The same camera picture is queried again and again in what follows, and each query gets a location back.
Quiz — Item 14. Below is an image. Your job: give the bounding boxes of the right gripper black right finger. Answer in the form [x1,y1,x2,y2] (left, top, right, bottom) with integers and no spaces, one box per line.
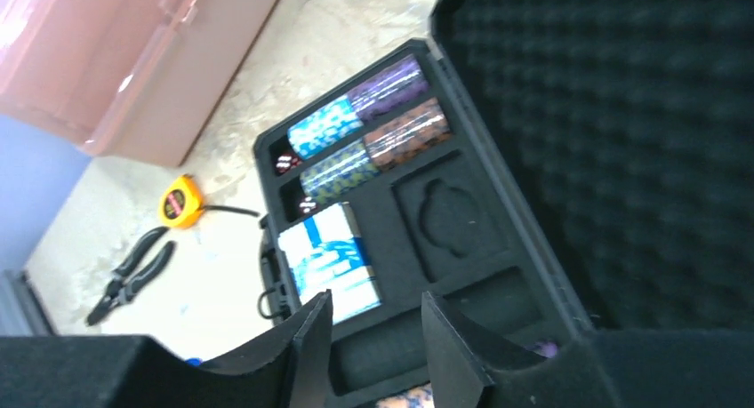
[421,292,753,407]

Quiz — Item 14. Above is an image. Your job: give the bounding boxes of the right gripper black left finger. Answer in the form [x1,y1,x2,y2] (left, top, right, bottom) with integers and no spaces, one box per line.
[1,292,333,407]

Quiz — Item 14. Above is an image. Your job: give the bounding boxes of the purple black poker chip roll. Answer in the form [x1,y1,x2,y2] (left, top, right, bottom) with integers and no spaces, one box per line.
[529,341,559,358]

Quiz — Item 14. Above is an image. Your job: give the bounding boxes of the orange blue poker chip roll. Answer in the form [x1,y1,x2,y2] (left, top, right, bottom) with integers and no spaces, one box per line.
[375,383,435,408]

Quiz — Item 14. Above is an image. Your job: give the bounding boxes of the blue Texas Hold'em card box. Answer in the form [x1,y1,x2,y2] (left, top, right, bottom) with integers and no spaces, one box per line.
[278,202,382,324]

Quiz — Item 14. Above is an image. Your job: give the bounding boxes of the black poker set case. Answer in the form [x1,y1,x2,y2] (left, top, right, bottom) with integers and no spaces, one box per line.
[253,0,753,407]

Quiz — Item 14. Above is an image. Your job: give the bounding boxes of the yellow tape measure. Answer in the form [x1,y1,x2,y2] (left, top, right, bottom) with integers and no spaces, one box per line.
[157,174,261,229]

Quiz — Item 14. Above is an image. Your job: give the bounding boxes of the red die right slot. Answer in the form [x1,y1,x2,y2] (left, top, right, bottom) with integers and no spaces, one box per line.
[297,196,319,216]

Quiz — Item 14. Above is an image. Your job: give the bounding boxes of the red die slot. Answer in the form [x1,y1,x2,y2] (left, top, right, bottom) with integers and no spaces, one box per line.
[275,150,303,175]
[297,196,319,216]

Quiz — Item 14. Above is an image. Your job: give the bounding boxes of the red die left slot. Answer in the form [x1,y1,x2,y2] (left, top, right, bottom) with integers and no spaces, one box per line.
[275,150,303,175]

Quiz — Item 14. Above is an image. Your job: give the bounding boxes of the pink translucent plastic storage box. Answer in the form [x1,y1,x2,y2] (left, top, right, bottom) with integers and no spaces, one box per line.
[1,0,278,167]

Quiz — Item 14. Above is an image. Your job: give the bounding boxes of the light blue poker chip roll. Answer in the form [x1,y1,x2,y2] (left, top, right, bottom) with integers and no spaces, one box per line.
[287,95,363,159]

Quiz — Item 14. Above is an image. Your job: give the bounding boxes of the brown black poker chip roll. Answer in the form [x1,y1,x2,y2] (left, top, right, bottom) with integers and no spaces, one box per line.
[363,98,453,172]

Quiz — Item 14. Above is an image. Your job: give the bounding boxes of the green blue poker chip roll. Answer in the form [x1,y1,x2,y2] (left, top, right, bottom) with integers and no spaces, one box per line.
[300,140,381,204]

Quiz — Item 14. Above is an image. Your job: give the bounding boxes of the lavender poker chip roll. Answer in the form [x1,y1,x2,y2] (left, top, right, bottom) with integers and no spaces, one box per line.
[347,55,429,124]

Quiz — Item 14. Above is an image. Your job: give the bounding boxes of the black grey wire stripper pliers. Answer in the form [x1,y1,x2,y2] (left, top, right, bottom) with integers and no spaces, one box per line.
[84,226,176,326]

